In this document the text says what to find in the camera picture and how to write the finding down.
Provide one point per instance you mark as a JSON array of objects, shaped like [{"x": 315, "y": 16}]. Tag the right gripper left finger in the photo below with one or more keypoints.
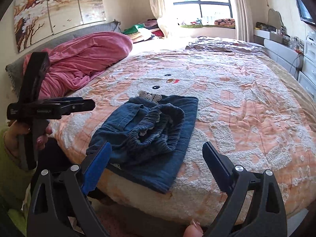
[{"x": 60, "y": 204}]

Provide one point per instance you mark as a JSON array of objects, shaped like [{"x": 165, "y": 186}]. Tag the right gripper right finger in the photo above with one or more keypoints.
[{"x": 254, "y": 204}]

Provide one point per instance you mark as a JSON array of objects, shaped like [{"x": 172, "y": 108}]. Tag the blue denim lace pants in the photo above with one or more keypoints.
[{"x": 148, "y": 138}]

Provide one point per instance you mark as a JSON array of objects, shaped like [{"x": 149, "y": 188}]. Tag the green sleeve left forearm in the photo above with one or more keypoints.
[{"x": 14, "y": 184}]

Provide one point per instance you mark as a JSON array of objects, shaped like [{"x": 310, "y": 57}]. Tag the left hand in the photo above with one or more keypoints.
[{"x": 17, "y": 129}]

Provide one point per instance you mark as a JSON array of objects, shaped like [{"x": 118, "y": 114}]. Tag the right hand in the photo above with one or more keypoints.
[{"x": 193, "y": 230}]

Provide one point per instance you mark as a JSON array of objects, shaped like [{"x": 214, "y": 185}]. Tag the grey headboard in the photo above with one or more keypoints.
[{"x": 15, "y": 69}]

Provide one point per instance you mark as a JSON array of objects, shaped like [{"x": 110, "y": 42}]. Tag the pink blanket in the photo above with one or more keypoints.
[{"x": 53, "y": 73}]

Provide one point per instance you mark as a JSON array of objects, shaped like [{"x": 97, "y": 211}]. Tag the peach white bear bedspread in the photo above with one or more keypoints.
[{"x": 250, "y": 108}]

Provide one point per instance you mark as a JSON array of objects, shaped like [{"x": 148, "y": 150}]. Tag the pile of folded clothes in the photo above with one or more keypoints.
[{"x": 145, "y": 31}]

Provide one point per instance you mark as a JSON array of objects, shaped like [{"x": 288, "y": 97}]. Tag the white drawer chest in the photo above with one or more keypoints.
[{"x": 306, "y": 76}]

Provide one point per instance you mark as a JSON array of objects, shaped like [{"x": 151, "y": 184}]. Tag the white low cabinet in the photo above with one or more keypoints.
[{"x": 288, "y": 58}]

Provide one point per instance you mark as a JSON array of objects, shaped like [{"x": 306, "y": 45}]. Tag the white curtain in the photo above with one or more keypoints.
[{"x": 243, "y": 18}]

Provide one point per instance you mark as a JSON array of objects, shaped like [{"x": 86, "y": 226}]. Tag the window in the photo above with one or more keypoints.
[{"x": 187, "y": 11}]

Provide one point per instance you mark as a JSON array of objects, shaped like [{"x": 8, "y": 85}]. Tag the clothes on window sill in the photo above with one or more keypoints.
[{"x": 219, "y": 23}]

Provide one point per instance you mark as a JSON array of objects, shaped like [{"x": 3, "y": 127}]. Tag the black television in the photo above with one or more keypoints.
[{"x": 306, "y": 11}]

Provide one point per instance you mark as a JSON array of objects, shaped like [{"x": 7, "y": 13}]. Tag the tree painting wall panels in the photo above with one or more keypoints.
[{"x": 35, "y": 20}]

